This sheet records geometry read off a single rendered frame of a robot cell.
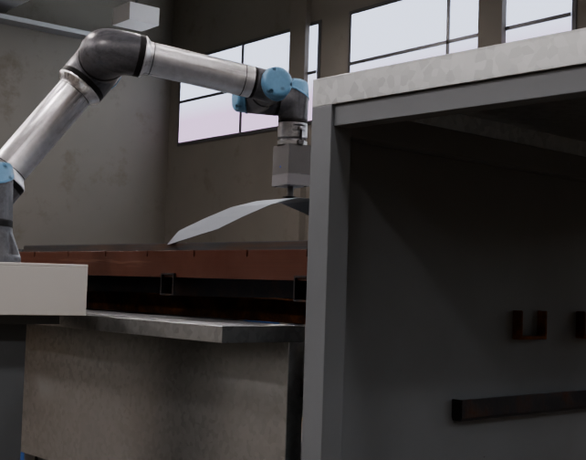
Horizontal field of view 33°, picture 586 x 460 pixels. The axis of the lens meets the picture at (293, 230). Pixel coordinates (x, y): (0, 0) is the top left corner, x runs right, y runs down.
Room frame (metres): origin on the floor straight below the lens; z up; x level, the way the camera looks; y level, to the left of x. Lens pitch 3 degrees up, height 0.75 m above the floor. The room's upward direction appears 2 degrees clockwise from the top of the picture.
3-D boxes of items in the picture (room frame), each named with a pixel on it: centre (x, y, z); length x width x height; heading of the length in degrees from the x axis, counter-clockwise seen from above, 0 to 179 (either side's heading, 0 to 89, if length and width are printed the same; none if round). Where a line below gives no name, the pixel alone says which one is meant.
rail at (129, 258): (2.26, 0.26, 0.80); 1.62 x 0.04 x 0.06; 42
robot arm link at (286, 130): (2.51, 0.01, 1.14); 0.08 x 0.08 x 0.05
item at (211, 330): (2.32, 0.48, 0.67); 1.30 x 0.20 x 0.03; 42
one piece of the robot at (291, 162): (2.51, 0.00, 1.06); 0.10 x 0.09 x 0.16; 119
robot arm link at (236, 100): (2.46, 0.10, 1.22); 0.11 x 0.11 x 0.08; 19
